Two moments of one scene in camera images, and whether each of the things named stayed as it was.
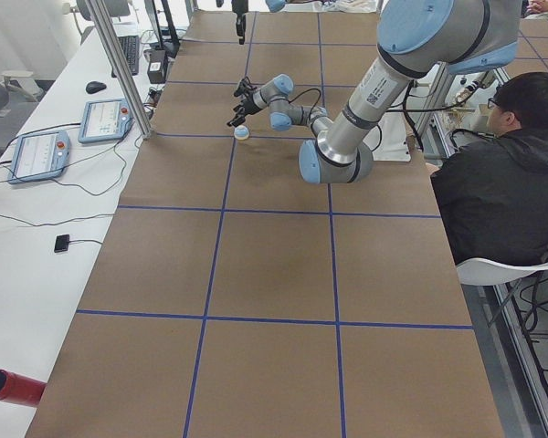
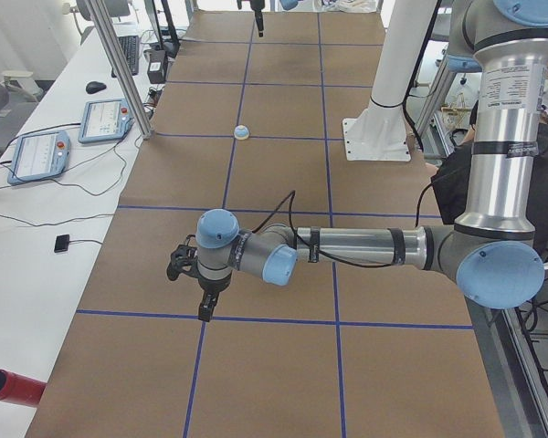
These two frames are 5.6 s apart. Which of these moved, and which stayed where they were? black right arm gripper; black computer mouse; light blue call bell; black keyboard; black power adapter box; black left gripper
Moved: black left gripper; black right arm gripper
Stayed: light blue call bell; black computer mouse; black keyboard; black power adapter box
